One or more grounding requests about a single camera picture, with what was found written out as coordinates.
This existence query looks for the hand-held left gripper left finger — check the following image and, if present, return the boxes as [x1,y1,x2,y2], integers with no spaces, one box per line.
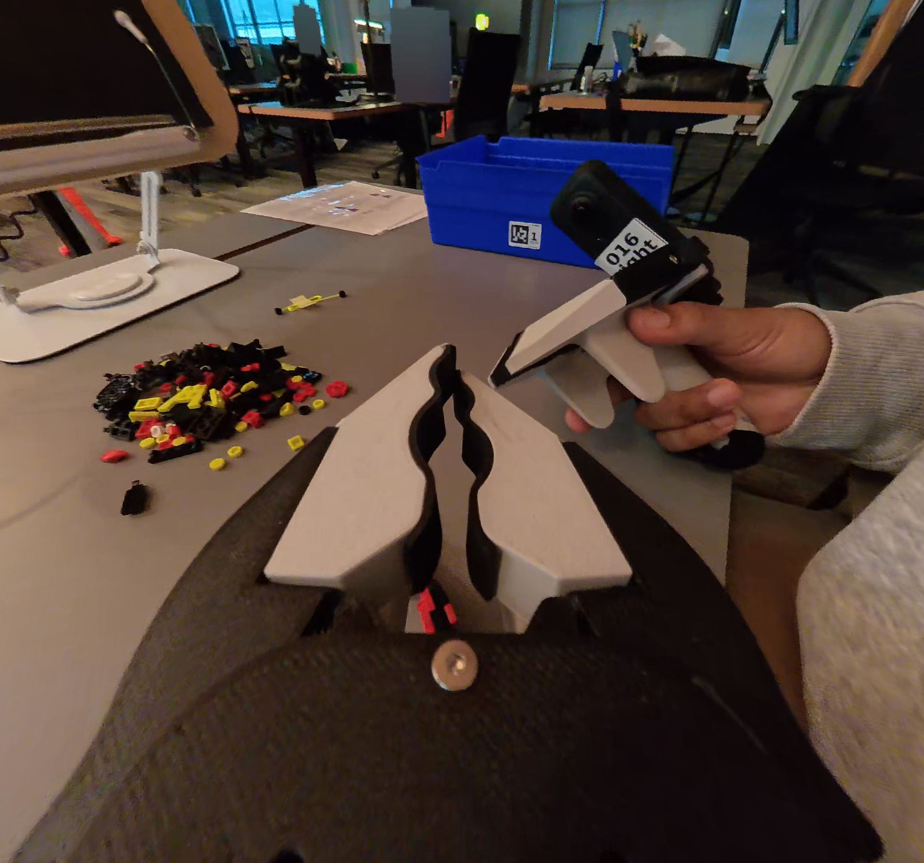
[263,343,459,633]

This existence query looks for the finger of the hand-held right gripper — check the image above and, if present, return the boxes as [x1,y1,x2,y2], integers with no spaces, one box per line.
[488,280,629,389]

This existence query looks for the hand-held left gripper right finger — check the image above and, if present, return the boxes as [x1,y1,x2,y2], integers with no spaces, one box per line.
[453,371,634,634]

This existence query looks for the pile of lego pieces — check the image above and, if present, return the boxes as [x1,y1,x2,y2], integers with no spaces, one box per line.
[92,339,351,473]

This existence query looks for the yellow black lego axle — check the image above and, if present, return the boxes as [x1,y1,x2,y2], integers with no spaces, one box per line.
[274,289,347,315]

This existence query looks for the person's right hand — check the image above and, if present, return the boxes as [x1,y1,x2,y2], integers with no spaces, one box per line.
[565,300,834,454]

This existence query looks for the wooden office desk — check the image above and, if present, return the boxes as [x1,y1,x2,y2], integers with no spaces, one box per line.
[238,99,434,189]
[538,89,772,178]

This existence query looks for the blue plastic bin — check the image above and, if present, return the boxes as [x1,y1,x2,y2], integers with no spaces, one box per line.
[416,134,676,268]

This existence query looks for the black bag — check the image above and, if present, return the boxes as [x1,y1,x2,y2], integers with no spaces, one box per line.
[610,54,752,102]

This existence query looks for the black high-back office chair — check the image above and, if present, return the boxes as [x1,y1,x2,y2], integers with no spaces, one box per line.
[451,29,524,145]

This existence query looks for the white instruction sheet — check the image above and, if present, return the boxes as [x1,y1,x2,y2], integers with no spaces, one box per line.
[240,180,428,236]

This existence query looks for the grey partition panel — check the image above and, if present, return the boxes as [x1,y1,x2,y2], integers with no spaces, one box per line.
[390,7,452,106]

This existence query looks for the white panel stand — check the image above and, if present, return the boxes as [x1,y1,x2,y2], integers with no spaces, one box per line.
[0,170,241,364]

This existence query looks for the thin grey rod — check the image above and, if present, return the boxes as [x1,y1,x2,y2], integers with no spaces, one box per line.
[113,9,201,140]

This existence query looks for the wooden frame strip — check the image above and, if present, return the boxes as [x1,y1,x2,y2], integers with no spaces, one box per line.
[845,0,924,88]

